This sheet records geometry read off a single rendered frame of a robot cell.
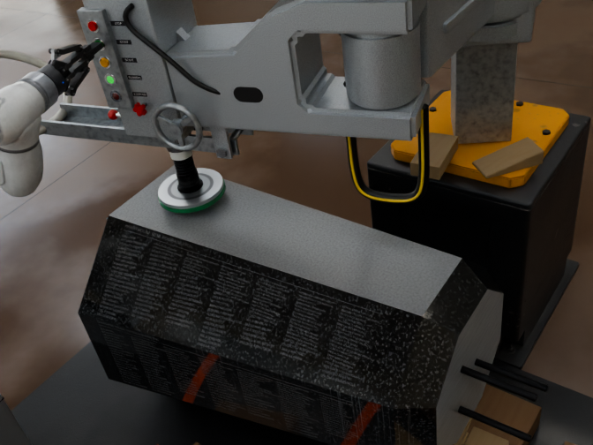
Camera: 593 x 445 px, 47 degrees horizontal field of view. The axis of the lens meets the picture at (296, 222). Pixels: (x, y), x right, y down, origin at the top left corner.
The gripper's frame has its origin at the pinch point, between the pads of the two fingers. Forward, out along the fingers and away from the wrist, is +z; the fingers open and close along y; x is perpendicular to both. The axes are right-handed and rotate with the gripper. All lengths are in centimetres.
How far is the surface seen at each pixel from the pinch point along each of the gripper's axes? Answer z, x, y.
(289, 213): 16, 41, 60
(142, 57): 5.8, 11.0, 4.5
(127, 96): 4.1, 3.7, 15.4
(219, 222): 8, 20, 60
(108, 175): 133, -129, 142
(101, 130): 10.7, -15.2, 31.4
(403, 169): 57, 67, 68
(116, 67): 4.1, 3.0, 6.7
